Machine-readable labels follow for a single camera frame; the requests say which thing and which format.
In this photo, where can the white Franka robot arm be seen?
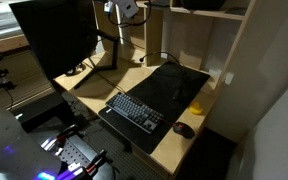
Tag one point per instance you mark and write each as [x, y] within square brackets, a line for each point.
[10, 143]

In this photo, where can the black desk mat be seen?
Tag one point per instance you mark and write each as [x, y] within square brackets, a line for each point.
[170, 83]

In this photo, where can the wooden shelf unit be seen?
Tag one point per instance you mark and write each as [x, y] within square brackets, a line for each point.
[190, 40]

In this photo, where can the grey and black keyboard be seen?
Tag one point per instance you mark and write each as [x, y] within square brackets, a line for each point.
[134, 111]

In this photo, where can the black monitor stand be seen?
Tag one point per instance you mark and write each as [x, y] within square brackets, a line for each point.
[115, 53]

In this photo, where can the yellow rubber duck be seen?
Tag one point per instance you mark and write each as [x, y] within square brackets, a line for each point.
[195, 108]

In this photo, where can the black and red mouse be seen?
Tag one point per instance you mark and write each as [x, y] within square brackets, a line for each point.
[184, 130]

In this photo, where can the small black round object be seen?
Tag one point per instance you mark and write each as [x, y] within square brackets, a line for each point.
[74, 70]

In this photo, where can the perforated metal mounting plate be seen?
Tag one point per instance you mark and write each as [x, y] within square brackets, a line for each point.
[70, 153]

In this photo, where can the black monitor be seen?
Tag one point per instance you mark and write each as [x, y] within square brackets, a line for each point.
[57, 33]

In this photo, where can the black bag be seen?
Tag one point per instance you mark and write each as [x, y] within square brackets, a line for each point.
[202, 3]

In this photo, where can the black computer case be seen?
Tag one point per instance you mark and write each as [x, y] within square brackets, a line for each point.
[37, 110]

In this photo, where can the white wall outlet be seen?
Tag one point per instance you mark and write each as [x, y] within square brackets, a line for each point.
[164, 55]

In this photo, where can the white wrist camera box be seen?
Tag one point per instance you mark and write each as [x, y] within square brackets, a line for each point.
[127, 6]

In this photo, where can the white wall sticker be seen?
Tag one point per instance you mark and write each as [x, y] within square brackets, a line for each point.
[229, 78]

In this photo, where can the wooden bed rail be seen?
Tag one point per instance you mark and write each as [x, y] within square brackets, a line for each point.
[0, 45]

